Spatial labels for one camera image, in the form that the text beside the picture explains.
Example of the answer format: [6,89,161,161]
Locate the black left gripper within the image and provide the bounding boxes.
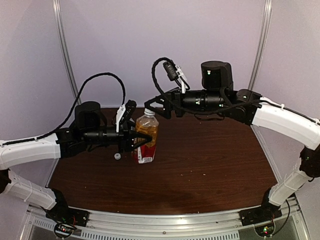
[82,120,152,153]

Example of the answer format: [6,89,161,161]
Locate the amber tea bottle red label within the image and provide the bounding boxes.
[132,108,159,164]

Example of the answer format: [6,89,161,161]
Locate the white water bottle cap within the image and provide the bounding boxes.
[114,153,122,161]

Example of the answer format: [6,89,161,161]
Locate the white tea bottle cap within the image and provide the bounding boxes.
[144,108,155,117]

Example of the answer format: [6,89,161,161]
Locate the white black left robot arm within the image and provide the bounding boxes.
[0,100,152,222]

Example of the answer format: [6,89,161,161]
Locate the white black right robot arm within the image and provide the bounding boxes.
[144,57,320,221]

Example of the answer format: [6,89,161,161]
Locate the left circuit board with leds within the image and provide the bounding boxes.
[53,223,75,238]

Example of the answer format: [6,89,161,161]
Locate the circuit board with leds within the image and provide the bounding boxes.
[254,222,276,238]
[53,223,75,238]

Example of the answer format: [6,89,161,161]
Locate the right circuit board with leds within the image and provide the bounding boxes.
[254,222,276,238]

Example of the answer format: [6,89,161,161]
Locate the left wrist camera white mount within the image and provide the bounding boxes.
[115,100,137,133]

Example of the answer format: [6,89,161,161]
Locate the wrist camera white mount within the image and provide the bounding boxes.
[115,100,137,133]
[162,61,190,94]

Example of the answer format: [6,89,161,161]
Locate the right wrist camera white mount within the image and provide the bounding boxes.
[162,61,190,94]

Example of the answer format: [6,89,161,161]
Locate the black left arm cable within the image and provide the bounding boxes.
[0,72,127,147]

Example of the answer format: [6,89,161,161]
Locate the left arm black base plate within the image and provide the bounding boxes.
[43,206,90,227]

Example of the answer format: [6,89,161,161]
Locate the right aluminium corner post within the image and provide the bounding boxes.
[248,0,273,91]

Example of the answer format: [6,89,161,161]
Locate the aluminium corner post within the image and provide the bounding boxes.
[248,0,273,91]
[52,0,79,99]

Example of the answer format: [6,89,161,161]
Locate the left aluminium corner post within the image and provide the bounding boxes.
[52,0,79,99]

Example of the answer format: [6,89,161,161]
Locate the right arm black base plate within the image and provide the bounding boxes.
[238,206,282,226]

